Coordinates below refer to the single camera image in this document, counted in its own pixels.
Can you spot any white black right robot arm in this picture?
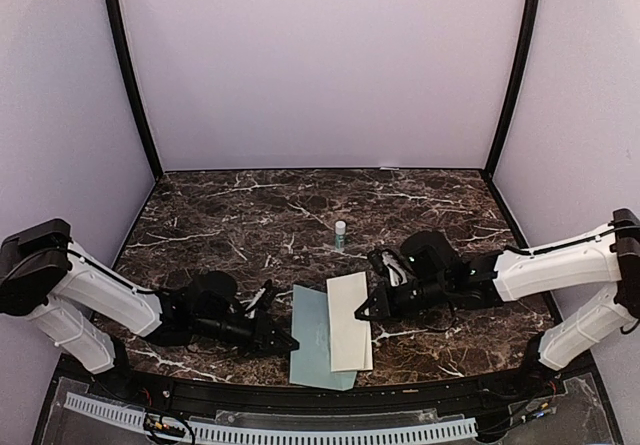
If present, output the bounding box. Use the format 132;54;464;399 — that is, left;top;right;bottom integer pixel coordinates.
354;208;639;399

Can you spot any light blue paper envelope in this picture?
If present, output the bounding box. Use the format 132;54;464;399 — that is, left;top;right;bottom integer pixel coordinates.
289;285;356;391

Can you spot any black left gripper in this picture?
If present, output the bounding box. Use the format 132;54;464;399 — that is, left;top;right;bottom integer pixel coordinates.
193;310;300;360

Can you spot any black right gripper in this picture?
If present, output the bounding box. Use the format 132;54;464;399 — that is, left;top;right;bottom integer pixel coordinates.
354;275;451;324

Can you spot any black left corner frame post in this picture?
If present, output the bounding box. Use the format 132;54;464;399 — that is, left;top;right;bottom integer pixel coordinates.
104;0;164;181

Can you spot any white green glue stick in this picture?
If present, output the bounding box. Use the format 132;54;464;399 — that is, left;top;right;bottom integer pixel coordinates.
334;220;347;253

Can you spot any black corner frame post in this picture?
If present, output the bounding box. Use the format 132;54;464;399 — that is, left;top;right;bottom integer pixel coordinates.
483;0;539;181
104;0;164;181

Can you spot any black right corner frame post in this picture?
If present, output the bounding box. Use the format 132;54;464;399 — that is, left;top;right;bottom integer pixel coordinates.
483;0;539;181

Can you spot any black front table rail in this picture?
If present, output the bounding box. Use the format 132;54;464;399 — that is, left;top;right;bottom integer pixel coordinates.
99;354;546;426

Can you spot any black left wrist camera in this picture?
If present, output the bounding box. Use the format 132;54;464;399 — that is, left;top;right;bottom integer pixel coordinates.
252;279;278;311

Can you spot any spare gray paper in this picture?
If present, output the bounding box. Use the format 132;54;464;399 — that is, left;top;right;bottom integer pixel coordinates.
326;272;373;372

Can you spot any white slotted cable duct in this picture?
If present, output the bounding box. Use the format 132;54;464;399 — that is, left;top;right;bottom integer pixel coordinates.
63;392;477;444

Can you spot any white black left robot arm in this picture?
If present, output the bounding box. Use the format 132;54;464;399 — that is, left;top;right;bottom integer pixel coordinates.
1;218;299;401

